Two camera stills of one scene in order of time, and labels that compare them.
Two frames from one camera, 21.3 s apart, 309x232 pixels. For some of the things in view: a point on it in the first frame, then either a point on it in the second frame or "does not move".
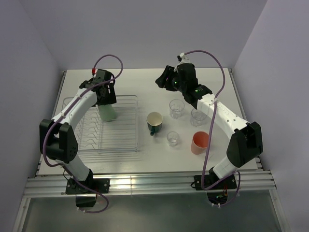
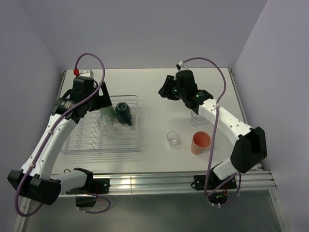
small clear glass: x=172 y=137 does not move
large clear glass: x=175 y=107 -> x=105 y=126
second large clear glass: x=197 y=117 does not move
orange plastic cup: x=199 y=142 does not move
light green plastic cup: x=107 y=112 does not move
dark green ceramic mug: x=154 y=122 -> x=123 y=113
